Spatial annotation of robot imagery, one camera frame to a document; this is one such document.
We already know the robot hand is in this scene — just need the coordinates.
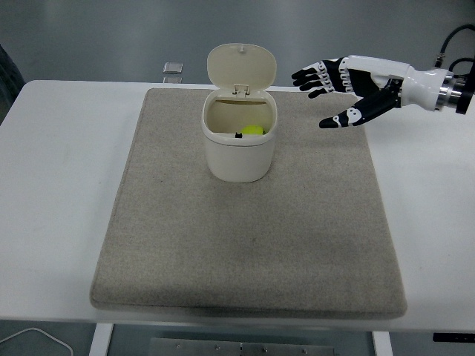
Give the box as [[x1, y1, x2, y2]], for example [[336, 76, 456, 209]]
[[291, 54, 446, 130]]

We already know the cream bin with flip lid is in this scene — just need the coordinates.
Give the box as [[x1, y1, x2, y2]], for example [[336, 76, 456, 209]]
[[201, 43, 278, 183]]

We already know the beige fabric mat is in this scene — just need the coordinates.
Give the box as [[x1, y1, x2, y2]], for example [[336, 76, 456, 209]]
[[89, 87, 407, 320]]

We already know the black table control panel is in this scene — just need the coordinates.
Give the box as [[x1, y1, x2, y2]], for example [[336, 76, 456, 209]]
[[432, 332, 475, 343]]

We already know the white table leg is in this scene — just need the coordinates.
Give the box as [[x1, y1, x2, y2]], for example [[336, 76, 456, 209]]
[[90, 323, 114, 356], [372, 331, 394, 356]]

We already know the grey metal plate with screws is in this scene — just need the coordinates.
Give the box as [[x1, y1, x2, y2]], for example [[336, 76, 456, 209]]
[[148, 337, 337, 356]]

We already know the dark grey bulky object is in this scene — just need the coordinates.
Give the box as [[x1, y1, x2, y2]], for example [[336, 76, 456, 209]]
[[0, 43, 26, 125]]

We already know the white floor cable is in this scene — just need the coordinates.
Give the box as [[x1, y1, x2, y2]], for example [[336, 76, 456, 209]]
[[0, 327, 73, 356]]

